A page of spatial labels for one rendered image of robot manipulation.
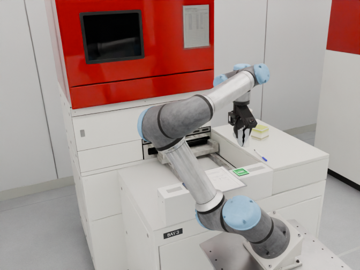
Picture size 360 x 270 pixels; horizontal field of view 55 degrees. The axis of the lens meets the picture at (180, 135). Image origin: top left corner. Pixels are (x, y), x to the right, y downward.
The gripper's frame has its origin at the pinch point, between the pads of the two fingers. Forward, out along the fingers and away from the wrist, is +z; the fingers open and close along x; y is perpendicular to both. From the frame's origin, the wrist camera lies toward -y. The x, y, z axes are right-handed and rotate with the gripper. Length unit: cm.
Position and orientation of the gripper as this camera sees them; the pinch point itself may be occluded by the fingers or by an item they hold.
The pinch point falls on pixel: (242, 144)
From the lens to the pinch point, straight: 157.9
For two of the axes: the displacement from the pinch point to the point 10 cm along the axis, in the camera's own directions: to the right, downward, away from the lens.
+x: -9.2, 1.8, -3.6
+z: 0.3, 9.3, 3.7
